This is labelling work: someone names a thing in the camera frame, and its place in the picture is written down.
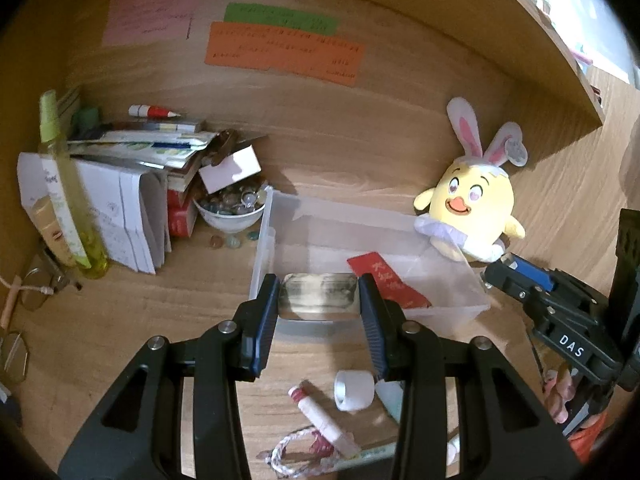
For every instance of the brown hair claw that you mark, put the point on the brown hair claw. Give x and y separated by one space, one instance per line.
224 145

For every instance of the beige cosmetic tube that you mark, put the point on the beige cosmetic tube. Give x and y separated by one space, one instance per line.
47 225

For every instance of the brown loose pebble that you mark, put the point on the brown loose pebble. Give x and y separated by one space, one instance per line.
216 241

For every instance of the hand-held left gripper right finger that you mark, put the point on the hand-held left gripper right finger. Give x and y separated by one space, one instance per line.
371 325

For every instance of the pink paper note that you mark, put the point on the pink paper note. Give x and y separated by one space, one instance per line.
150 15

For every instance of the pile of glass pebbles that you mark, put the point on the pile of glass pebbles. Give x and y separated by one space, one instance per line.
232 199

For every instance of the orange paper note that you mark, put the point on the orange paper note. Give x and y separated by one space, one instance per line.
280 52

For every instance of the yellow-green spray bottle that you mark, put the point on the yellow-green spray bottle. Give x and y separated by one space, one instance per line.
67 195

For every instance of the red box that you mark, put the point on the red box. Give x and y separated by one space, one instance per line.
176 200
182 222

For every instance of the person's right hand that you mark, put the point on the person's right hand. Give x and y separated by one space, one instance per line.
560 392

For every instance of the dark green loose pebble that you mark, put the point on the dark green loose pebble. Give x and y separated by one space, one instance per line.
253 235

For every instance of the small white box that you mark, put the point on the small white box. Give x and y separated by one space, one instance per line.
230 170

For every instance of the yellow chick plush toy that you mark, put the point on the yellow chick plush toy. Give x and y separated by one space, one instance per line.
472 200

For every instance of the white ceramic bowl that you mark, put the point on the white ceramic bowl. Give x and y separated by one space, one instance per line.
230 221

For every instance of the green paper note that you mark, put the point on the green paper note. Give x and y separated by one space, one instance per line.
280 17

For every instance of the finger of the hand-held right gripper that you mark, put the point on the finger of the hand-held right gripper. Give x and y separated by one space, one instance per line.
532 274
510 285

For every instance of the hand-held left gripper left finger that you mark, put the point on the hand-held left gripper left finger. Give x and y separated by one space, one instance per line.
265 320

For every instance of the white folded paper stack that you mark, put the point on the white folded paper stack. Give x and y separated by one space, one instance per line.
130 215

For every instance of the white tube with red cap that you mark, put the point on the white tube with red cap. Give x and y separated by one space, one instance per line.
322 417

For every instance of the eyeglasses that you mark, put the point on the eyeglasses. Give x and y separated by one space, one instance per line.
42 285

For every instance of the red and white marker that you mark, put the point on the red and white marker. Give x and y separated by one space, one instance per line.
152 111

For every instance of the clear plastic bin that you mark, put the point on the clear plastic bin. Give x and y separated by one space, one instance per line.
345 230

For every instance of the red envelope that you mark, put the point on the red envelope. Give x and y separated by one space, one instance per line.
390 280

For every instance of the orange cloth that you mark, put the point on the orange cloth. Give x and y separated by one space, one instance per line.
587 437

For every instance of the wooden shelf board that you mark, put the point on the wooden shelf board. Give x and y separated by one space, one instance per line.
525 35

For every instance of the wooden stick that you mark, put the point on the wooden stick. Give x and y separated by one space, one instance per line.
9 307

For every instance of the light green pen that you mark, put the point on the light green pen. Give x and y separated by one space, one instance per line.
367 456

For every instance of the pale loose pebble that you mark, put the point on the pale loose pebble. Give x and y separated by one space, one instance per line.
232 242

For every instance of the stack of booklets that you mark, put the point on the stack of booklets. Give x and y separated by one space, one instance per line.
150 147

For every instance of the green eraser block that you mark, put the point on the green eraser block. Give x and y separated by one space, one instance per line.
85 117

